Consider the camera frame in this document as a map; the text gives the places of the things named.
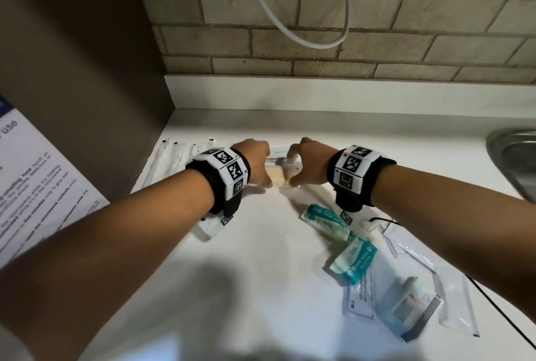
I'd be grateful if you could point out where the person's left hand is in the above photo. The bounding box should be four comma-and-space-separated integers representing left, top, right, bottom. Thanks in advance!
230, 138, 274, 189

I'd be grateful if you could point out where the person's right hand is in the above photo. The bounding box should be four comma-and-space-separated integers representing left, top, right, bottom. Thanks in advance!
286, 136, 340, 188

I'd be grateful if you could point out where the white box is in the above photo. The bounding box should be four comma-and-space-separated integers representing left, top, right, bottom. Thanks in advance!
391, 279, 444, 343

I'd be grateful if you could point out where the person's right forearm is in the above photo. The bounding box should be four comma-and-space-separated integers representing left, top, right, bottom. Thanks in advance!
371, 163, 536, 332

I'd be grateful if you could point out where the person's left forearm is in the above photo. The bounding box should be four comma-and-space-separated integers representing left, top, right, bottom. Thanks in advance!
0, 168, 215, 361

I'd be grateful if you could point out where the white countertop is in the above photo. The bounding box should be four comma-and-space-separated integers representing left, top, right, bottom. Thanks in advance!
79, 108, 536, 361

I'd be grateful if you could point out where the black wristband with marker tags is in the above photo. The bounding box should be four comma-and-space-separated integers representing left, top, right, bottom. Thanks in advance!
326, 145, 398, 213
185, 146, 251, 216

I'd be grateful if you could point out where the steel sink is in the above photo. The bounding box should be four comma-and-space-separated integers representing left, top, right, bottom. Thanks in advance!
485, 129, 536, 202

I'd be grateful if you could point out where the white and blue poster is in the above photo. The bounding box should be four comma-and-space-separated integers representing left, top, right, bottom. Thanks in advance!
0, 94, 111, 267

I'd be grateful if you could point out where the white shirt sleeve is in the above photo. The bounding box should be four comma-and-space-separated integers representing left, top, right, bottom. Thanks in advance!
0, 325, 24, 361

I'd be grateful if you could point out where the white wall cable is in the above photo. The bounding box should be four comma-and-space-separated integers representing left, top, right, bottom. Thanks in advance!
125, 0, 352, 50

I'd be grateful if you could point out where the thin black cable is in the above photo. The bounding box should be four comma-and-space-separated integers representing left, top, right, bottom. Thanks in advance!
372, 216, 536, 343

